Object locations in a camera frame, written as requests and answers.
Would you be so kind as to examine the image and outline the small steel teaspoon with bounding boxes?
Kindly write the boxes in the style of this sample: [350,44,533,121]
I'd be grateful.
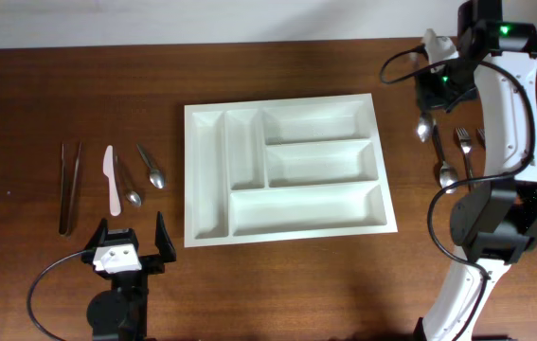
[115,156,142,207]
[136,144,166,189]

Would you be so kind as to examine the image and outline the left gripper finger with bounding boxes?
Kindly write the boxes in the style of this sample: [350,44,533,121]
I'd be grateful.
[154,211,176,262]
[84,218,108,250]

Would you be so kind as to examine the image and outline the white plastic knife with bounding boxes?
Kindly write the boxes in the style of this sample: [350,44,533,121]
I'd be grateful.
[102,145,121,216]

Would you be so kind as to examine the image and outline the steel tweezers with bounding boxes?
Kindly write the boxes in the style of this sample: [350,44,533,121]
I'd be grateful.
[58,142,82,237]

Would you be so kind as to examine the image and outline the right black cable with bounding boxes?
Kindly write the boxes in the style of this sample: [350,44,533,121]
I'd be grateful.
[379,45,537,341]

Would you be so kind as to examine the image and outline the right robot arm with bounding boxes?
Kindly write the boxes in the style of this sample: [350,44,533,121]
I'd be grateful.
[414,0,537,340]

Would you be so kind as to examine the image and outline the black cable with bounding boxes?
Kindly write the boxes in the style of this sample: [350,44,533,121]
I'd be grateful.
[379,45,537,341]
[26,249,95,341]

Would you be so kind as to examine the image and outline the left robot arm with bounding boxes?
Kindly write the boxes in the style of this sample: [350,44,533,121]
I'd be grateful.
[81,213,177,341]

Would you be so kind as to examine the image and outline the steel fork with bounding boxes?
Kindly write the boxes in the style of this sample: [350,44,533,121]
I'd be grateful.
[476,128,486,149]
[455,127,474,179]

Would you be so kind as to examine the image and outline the left black cable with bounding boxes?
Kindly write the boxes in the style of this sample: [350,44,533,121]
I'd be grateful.
[26,249,95,341]

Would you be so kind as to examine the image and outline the large steel spoon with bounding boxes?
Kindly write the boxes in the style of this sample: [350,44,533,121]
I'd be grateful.
[432,124,458,188]
[416,112,434,143]

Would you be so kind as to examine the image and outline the white plastic cutlery tray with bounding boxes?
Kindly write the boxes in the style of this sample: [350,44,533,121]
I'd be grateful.
[184,94,398,247]

